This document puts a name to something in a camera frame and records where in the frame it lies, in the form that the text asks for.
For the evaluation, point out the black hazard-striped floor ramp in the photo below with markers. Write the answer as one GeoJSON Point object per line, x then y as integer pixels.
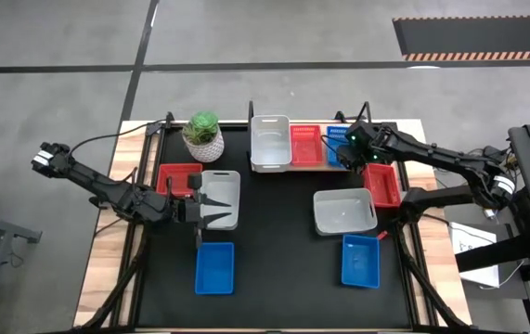
{"type": "Point", "coordinates": [478, 37]}

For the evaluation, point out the blue slotted plastic basket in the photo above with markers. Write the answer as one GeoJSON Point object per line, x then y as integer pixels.
{"type": "Point", "coordinates": [333, 150]}
{"type": "Point", "coordinates": [214, 269]}
{"type": "Point", "coordinates": [360, 262]}

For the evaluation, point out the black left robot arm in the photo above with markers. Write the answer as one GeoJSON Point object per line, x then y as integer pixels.
{"type": "Point", "coordinates": [107, 185]}

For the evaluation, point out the black cart bar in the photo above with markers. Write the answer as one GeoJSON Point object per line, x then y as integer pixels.
{"type": "Point", "coordinates": [501, 250]}

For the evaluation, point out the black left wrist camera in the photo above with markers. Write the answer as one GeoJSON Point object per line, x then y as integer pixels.
{"type": "Point", "coordinates": [195, 181]}

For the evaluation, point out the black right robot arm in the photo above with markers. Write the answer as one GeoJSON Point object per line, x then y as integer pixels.
{"type": "Point", "coordinates": [431, 153]}

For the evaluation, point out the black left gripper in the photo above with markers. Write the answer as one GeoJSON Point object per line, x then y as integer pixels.
{"type": "Point", "coordinates": [192, 211]}

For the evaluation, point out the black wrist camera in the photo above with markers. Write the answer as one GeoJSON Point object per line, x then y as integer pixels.
{"type": "Point", "coordinates": [349, 158]}
{"type": "Point", "coordinates": [195, 181]}

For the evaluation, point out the white plastic storage bin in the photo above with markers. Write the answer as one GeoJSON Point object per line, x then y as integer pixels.
{"type": "Point", "coordinates": [270, 144]}
{"type": "Point", "coordinates": [223, 185]}
{"type": "Point", "coordinates": [343, 211]}

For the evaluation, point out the succulent in white patterned pot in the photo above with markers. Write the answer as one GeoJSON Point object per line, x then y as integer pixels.
{"type": "Point", "coordinates": [204, 148]}

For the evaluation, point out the red mesh plastic basket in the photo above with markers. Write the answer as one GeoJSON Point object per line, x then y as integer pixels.
{"type": "Point", "coordinates": [176, 178]}
{"type": "Point", "coordinates": [383, 185]}
{"type": "Point", "coordinates": [306, 146]}

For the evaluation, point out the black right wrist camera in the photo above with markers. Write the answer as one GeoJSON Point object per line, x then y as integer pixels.
{"type": "Point", "coordinates": [349, 158]}

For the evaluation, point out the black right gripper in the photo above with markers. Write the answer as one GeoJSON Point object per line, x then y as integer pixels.
{"type": "Point", "coordinates": [358, 135]}

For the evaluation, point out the black table mat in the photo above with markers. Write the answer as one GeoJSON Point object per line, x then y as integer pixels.
{"type": "Point", "coordinates": [283, 260]}

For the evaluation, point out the small red clamp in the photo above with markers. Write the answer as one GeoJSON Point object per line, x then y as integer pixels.
{"type": "Point", "coordinates": [382, 235]}

